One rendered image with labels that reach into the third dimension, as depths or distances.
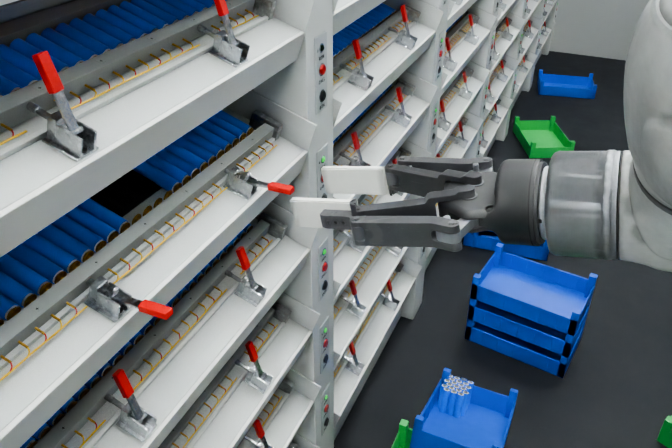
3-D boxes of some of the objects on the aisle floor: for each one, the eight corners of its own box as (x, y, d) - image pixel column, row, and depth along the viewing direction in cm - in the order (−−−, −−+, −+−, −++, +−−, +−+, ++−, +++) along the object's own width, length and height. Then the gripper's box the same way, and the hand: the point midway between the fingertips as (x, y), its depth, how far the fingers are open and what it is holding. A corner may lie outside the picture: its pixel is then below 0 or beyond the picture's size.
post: (421, 302, 211) (485, -412, 121) (412, 320, 204) (473, -426, 114) (365, 286, 218) (385, -400, 128) (354, 302, 211) (368, -412, 121)
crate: (439, 393, 178) (444, 367, 176) (512, 417, 171) (518, 390, 169) (408, 448, 151) (414, 417, 149) (494, 479, 144) (501, 448, 142)
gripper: (530, 306, 49) (272, 279, 60) (564, 189, 64) (353, 184, 75) (524, 221, 46) (252, 209, 57) (561, 119, 61) (341, 124, 72)
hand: (336, 195), depth 64 cm, fingers open, 6 cm apart
